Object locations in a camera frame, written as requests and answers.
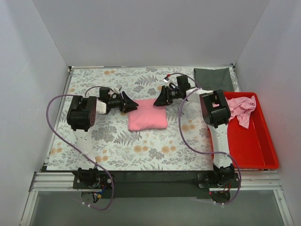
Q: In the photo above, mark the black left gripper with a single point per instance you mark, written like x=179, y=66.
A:
x=123, y=101

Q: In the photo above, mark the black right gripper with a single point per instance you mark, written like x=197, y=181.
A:
x=167, y=94

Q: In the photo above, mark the pink t shirt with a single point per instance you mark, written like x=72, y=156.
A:
x=147, y=116
x=241, y=108

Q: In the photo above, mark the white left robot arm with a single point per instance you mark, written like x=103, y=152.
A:
x=81, y=117

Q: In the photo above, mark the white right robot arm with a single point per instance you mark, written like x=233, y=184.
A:
x=216, y=114

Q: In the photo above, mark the floral patterned table mat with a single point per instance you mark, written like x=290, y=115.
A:
x=184, y=145

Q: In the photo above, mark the folded dark grey t shirt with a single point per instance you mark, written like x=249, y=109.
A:
x=214, y=79

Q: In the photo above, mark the red plastic bin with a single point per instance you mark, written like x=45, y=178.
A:
x=251, y=148

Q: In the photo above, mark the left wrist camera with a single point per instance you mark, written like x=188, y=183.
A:
x=116, y=90

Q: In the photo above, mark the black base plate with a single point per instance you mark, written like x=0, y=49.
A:
x=161, y=184

